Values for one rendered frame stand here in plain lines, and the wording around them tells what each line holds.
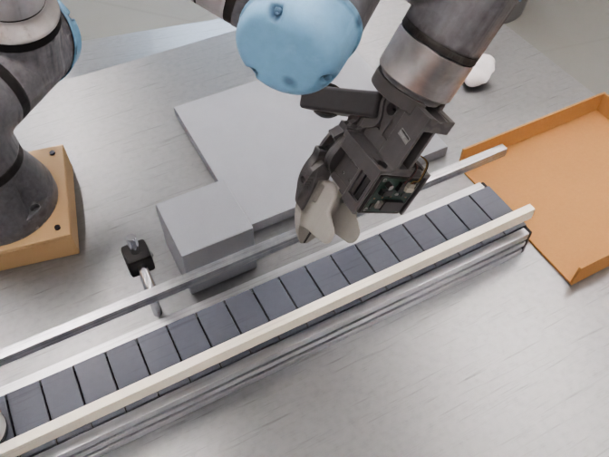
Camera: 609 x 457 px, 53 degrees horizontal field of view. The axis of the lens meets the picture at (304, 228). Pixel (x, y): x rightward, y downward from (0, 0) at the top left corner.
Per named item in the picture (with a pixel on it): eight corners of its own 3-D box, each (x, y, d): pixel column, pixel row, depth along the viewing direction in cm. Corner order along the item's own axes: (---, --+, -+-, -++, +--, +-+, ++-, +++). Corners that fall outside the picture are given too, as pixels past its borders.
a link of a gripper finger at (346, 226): (323, 272, 65) (365, 208, 61) (297, 233, 69) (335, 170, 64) (343, 270, 67) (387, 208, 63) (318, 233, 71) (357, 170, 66)
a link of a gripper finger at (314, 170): (290, 209, 62) (331, 140, 58) (284, 199, 63) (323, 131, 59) (324, 210, 65) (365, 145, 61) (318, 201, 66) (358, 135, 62)
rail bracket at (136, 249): (161, 353, 79) (133, 280, 66) (143, 309, 83) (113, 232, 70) (186, 342, 80) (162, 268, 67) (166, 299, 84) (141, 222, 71)
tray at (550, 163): (571, 286, 85) (581, 268, 82) (457, 166, 99) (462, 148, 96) (720, 209, 94) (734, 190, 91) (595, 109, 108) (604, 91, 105)
